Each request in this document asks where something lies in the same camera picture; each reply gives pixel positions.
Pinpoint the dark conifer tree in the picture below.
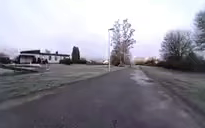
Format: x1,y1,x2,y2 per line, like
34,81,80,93
71,45,81,65

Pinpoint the street lamp pole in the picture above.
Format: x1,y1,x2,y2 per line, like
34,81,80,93
107,27,115,73

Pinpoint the dark hedge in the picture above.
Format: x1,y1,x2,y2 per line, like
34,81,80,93
156,58,205,73

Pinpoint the tall bare tree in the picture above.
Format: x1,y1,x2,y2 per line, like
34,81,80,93
110,18,137,67

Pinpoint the frosty grass verge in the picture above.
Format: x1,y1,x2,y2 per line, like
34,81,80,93
139,64,205,124

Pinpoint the frosty grass field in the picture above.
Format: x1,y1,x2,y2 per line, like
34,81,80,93
0,63,126,105

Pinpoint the grey asphalt path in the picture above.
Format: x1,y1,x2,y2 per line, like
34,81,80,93
0,65,205,128

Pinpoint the white low building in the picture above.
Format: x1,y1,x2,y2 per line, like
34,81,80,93
18,49,71,65

